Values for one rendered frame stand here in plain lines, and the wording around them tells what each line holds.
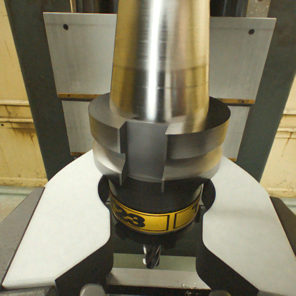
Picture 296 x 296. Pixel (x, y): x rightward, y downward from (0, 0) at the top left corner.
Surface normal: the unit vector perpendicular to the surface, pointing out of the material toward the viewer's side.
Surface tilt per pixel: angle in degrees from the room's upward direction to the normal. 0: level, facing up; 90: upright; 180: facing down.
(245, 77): 90
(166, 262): 0
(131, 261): 0
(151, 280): 0
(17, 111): 90
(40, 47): 90
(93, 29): 91
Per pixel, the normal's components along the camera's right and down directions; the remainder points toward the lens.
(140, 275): 0.02, -0.88
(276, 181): -0.04, 0.48
